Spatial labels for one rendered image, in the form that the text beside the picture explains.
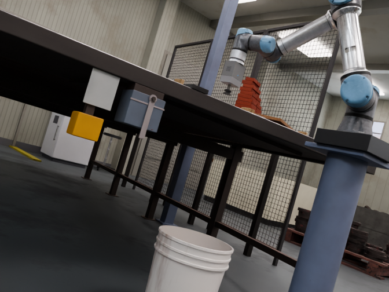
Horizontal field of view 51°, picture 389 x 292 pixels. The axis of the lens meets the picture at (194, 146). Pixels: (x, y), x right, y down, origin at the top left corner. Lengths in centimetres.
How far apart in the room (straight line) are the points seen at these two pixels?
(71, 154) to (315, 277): 566
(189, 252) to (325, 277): 60
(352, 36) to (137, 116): 92
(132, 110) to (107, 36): 670
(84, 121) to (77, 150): 565
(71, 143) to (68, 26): 215
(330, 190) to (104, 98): 97
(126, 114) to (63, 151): 554
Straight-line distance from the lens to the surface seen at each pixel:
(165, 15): 854
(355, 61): 177
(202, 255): 148
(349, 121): 182
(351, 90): 171
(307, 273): 179
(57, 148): 690
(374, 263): 499
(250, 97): 281
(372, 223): 683
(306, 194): 730
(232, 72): 191
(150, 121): 147
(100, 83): 142
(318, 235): 177
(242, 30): 198
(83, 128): 138
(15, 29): 136
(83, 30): 791
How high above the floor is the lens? 65
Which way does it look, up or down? 2 degrees up
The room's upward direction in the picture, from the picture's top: 16 degrees clockwise
